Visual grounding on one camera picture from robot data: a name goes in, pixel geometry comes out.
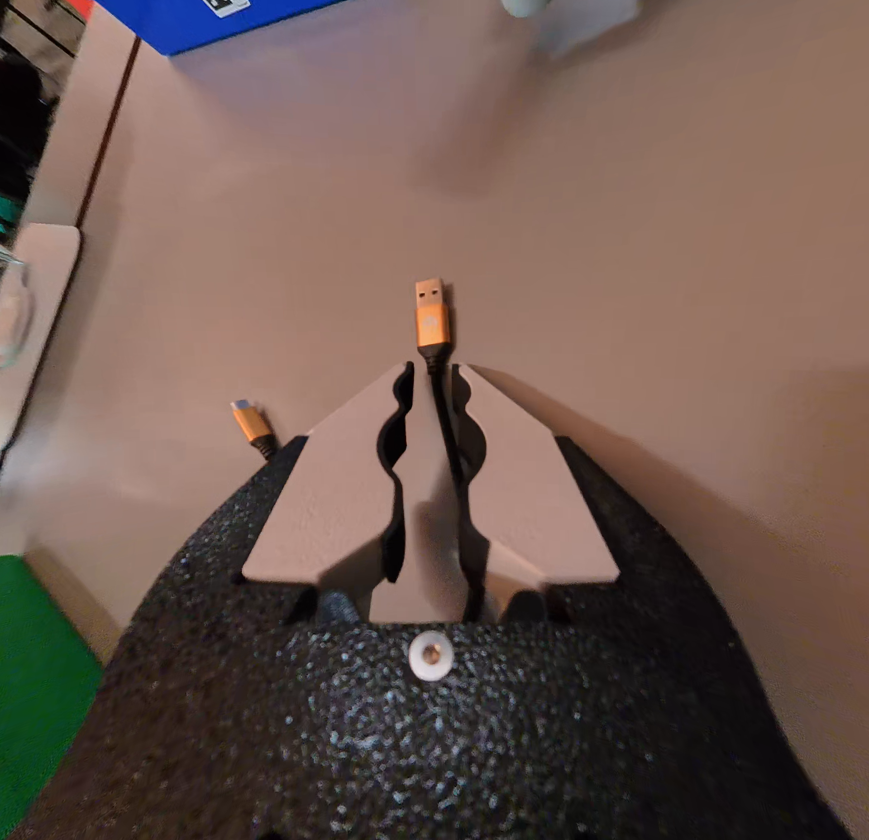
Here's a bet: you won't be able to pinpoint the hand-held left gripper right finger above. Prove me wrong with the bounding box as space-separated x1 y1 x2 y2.
451 363 620 622

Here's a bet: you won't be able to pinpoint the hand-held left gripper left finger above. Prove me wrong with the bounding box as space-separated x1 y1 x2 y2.
242 361 415 583

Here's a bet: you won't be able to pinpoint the black usb cable orange plugs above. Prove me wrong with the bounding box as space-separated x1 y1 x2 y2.
229 278 490 624

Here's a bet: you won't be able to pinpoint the large blue plastic bin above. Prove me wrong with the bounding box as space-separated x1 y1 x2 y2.
54 0 398 56

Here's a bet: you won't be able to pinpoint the wooden document stand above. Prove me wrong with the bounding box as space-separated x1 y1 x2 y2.
0 223 82 447

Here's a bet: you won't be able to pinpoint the dark shelving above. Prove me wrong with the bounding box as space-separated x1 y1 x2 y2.
0 0 92 224

